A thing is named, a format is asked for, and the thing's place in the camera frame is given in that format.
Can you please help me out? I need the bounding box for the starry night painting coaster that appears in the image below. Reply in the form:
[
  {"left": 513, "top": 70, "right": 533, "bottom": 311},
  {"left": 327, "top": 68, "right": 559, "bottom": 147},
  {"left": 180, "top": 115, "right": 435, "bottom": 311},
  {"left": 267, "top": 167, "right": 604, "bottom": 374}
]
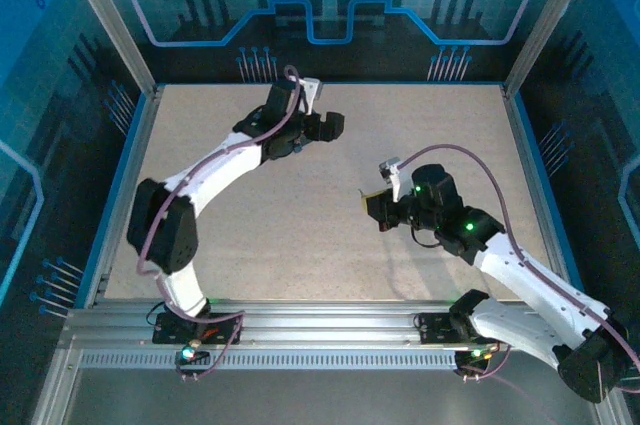
[{"left": 358, "top": 188, "right": 396, "bottom": 219}]

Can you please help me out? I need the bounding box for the connector plug with green light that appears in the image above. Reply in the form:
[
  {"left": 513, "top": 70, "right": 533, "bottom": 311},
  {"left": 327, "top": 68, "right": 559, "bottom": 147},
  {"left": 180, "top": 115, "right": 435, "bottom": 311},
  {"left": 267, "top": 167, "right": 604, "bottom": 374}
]
[
  {"left": 177, "top": 342, "right": 211, "bottom": 367},
  {"left": 453, "top": 344, "right": 501, "bottom": 369}
]

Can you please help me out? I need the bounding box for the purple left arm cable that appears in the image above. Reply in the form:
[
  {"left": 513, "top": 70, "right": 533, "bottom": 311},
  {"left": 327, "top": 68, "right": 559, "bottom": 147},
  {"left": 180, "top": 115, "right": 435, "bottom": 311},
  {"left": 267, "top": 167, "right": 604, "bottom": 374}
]
[{"left": 135, "top": 64, "right": 307, "bottom": 381}]

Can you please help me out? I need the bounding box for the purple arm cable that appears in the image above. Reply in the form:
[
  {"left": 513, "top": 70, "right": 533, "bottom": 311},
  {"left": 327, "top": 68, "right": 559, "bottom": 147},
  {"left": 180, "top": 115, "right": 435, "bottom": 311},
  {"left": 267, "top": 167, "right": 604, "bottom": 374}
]
[
  {"left": 398, "top": 143, "right": 640, "bottom": 387},
  {"left": 135, "top": 64, "right": 307, "bottom": 381}
]

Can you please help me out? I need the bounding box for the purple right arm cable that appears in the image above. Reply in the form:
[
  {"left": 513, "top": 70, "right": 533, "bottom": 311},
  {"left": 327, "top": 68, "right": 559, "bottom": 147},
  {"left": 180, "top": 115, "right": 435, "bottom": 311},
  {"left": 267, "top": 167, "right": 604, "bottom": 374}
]
[{"left": 398, "top": 143, "right": 640, "bottom": 387}]

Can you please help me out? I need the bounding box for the aluminium side rail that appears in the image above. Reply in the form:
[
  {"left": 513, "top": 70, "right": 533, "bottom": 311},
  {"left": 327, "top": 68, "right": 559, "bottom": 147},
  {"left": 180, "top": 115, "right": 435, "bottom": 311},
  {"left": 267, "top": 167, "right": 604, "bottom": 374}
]
[
  {"left": 83, "top": 84, "right": 166, "bottom": 309},
  {"left": 499, "top": 84, "right": 584, "bottom": 296}
]

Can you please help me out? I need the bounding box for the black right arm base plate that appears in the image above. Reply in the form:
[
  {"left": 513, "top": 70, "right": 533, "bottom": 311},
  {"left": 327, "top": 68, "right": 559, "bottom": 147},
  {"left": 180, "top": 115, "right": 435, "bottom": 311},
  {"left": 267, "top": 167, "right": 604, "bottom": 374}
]
[{"left": 413, "top": 311, "right": 506, "bottom": 346}]

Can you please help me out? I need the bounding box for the aluminium front rail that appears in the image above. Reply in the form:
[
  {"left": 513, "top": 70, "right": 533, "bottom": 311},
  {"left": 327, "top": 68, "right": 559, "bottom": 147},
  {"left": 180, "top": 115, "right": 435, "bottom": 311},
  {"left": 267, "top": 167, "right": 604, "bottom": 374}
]
[{"left": 59, "top": 298, "right": 541, "bottom": 352}]

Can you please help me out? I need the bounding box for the slotted grey cable duct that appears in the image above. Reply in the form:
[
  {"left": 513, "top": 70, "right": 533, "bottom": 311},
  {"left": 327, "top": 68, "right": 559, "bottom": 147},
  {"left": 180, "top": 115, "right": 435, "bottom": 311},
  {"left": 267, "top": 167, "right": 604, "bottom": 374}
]
[{"left": 79, "top": 350, "right": 467, "bottom": 371}]

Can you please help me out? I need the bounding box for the aluminium corner post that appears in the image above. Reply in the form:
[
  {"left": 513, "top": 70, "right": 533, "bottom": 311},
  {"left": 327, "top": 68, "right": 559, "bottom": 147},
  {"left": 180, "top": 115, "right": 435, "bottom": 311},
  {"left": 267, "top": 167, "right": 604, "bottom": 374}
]
[
  {"left": 54, "top": 0, "right": 159, "bottom": 96},
  {"left": 503, "top": 0, "right": 604, "bottom": 96}
]

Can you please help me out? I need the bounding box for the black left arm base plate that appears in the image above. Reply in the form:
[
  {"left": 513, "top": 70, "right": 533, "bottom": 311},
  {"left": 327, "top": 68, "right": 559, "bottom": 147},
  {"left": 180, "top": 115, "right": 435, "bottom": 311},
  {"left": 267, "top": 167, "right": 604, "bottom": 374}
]
[{"left": 151, "top": 311, "right": 244, "bottom": 346}]

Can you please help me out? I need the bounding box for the aluminium frame leg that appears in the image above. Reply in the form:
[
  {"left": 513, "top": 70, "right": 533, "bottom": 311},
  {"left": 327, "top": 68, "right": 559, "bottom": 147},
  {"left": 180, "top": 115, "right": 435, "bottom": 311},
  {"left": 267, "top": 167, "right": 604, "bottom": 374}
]
[
  {"left": 30, "top": 347, "right": 84, "bottom": 425},
  {"left": 593, "top": 387, "right": 632, "bottom": 425}
]

